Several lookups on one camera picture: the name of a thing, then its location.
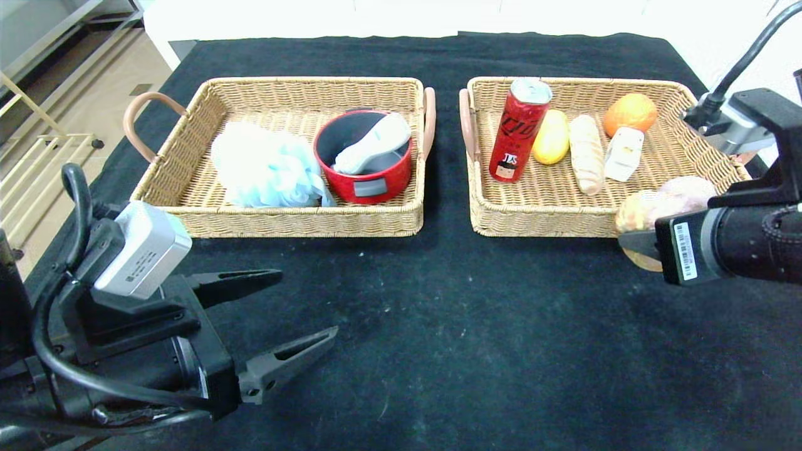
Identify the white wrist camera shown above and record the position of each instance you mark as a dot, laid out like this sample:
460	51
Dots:
733	128
141	250

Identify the orange fruit toy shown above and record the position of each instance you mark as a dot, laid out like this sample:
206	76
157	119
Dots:
630	114

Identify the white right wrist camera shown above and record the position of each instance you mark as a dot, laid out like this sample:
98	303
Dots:
733	128

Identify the white handheld brush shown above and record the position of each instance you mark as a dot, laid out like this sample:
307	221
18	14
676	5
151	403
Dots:
376	144

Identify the long striped bread roll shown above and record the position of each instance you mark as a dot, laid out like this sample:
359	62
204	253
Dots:
587	156

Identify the brown crusty round bun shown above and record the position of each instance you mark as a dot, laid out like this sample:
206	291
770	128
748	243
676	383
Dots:
636	213

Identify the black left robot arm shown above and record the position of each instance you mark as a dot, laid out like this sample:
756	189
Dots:
19	326

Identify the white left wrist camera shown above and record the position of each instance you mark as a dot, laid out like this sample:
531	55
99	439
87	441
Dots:
141	250

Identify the small white milk carton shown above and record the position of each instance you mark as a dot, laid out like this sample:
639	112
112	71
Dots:
622	156

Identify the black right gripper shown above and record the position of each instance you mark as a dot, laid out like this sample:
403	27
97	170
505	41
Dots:
682	250

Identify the red soda can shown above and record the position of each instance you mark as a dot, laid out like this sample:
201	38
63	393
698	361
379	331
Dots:
520	138

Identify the pale pink round bun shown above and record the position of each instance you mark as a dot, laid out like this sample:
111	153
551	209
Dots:
689	191

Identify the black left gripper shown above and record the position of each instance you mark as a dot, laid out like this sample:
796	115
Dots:
216	360

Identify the grey low shelf unit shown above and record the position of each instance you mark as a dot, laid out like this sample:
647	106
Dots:
37	19

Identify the yellow mango toy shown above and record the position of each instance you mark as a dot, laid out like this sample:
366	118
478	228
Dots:
551	141

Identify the light wooden wheeled rack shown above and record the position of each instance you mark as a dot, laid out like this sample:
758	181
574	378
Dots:
62	139

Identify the light blue bath pouf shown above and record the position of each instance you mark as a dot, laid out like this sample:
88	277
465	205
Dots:
263	166

